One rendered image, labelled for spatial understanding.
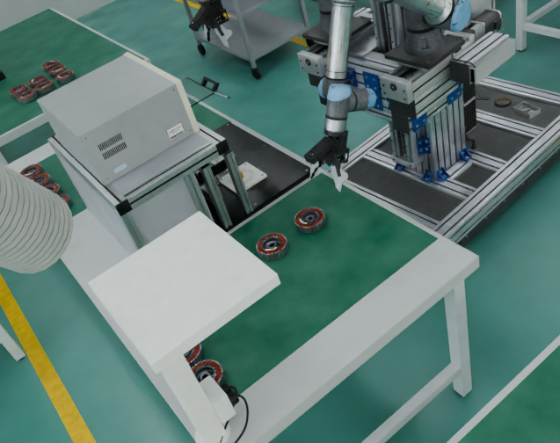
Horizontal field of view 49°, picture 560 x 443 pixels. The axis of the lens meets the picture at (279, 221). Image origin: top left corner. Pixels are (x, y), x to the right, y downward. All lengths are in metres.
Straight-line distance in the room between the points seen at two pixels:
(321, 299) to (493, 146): 1.70
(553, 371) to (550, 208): 1.67
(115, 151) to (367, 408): 1.40
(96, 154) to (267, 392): 0.94
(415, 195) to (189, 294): 1.85
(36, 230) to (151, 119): 1.10
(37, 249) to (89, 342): 2.21
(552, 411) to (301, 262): 0.90
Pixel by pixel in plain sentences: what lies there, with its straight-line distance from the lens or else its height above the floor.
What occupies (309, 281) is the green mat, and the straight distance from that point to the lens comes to 2.05.
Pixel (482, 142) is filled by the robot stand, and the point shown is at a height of 0.21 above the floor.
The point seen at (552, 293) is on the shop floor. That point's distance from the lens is 2.95.
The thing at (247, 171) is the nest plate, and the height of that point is 0.78.
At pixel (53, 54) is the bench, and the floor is 0.75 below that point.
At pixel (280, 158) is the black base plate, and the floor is 0.77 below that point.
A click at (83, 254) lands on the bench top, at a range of 2.57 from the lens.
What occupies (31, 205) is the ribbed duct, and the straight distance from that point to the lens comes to 1.11.
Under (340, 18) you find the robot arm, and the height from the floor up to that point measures 1.35.
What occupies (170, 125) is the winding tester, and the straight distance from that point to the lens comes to 2.19.
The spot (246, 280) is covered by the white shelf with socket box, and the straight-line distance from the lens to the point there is 1.46.
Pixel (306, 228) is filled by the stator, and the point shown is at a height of 0.78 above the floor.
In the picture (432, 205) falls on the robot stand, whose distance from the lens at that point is 3.07.
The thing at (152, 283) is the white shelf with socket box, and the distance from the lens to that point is 1.56.
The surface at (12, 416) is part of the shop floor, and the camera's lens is 3.28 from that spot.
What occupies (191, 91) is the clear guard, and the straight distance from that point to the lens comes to 2.66.
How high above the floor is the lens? 2.20
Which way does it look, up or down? 39 degrees down
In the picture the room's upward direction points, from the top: 18 degrees counter-clockwise
